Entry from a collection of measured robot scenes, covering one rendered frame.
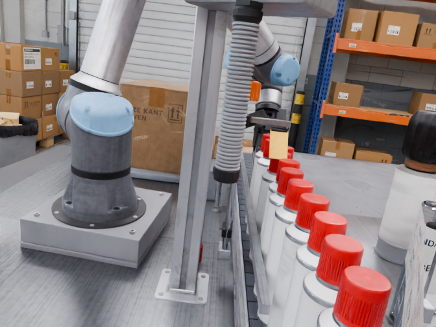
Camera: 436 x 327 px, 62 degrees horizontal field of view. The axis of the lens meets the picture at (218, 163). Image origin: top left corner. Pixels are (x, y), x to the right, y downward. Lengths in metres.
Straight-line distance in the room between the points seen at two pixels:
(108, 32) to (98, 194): 0.34
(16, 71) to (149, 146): 3.06
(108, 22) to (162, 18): 4.24
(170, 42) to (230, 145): 4.61
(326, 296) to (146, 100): 0.93
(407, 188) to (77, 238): 0.63
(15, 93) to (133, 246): 3.56
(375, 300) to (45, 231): 0.61
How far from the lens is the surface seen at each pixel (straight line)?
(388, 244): 0.80
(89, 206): 0.73
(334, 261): 0.32
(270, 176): 0.61
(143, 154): 1.19
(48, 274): 0.72
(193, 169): 0.57
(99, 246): 0.72
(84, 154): 0.71
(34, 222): 0.77
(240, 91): 0.42
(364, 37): 4.39
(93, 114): 0.69
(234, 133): 0.43
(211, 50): 0.54
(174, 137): 1.15
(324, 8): 0.46
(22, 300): 0.66
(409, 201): 0.77
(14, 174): 1.21
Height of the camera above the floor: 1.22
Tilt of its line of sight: 16 degrees down
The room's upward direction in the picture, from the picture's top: 7 degrees clockwise
